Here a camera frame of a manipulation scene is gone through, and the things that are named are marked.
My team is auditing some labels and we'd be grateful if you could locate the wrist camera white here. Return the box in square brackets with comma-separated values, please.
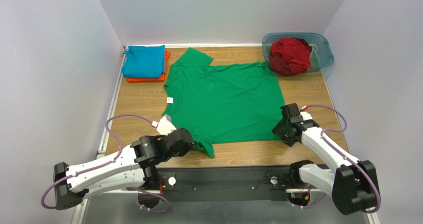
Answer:
[300, 106, 313, 121]
[151, 114, 177, 135]

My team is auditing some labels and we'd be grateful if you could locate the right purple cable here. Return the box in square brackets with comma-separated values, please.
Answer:
[302, 104, 382, 214]

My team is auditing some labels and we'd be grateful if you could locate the blue folded t shirt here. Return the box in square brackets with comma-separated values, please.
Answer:
[122, 45, 165, 78]

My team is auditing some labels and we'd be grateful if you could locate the green t shirt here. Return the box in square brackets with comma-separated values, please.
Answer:
[164, 48, 284, 157]

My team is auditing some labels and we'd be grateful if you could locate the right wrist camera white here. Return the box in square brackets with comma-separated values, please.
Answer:
[300, 106, 313, 121]

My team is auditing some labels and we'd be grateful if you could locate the teal plastic basket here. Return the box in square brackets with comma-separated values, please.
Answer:
[262, 32, 334, 72]

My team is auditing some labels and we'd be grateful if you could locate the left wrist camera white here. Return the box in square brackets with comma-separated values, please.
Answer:
[151, 114, 177, 135]

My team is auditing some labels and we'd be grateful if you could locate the red t shirt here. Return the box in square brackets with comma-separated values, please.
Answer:
[269, 37, 313, 75]

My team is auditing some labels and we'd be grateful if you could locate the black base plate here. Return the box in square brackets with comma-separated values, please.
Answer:
[155, 165, 312, 206]

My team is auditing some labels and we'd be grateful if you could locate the orange folded t shirt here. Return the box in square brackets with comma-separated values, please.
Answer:
[126, 50, 171, 83]

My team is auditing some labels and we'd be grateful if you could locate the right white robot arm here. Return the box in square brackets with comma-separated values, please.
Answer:
[272, 103, 381, 215]

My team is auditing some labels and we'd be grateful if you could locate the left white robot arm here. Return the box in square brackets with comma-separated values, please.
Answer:
[52, 128, 195, 210]

